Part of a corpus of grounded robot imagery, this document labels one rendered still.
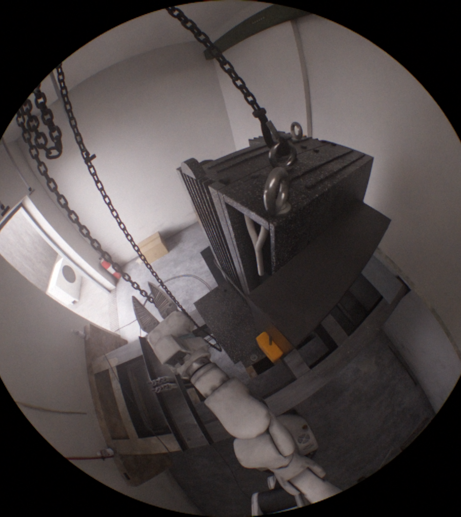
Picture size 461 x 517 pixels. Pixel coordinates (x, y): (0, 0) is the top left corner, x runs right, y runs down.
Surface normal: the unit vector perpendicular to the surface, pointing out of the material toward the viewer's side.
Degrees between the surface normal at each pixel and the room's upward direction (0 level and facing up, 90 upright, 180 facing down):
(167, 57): 90
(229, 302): 0
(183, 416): 0
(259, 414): 11
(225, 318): 0
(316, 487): 21
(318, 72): 90
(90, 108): 90
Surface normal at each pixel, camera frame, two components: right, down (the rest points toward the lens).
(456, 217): -0.87, 0.48
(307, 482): -0.14, -0.78
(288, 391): -0.21, -0.60
